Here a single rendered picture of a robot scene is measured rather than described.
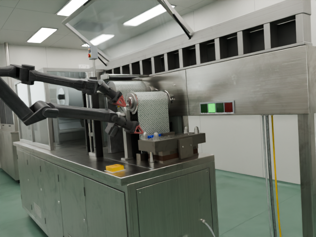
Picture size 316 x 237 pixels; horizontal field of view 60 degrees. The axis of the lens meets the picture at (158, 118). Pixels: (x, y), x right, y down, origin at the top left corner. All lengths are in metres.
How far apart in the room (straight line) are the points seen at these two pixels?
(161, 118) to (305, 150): 0.82
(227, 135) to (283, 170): 1.01
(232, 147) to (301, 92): 3.28
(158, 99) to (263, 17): 0.75
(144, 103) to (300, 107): 0.85
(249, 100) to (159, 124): 0.58
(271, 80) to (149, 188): 0.79
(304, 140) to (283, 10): 0.63
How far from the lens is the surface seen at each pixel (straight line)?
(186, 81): 1.79
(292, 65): 1.39
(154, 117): 1.72
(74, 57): 7.59
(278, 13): 1.46
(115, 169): 1.44
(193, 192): 1.65
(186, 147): 1.61
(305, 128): 1.55
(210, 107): 1.64
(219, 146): 4.72
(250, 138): 4.34
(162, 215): 1.52
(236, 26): 1.58
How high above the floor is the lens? 1.23
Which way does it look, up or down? 3 degrees down
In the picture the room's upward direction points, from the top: 4 degrees counter-clockwise
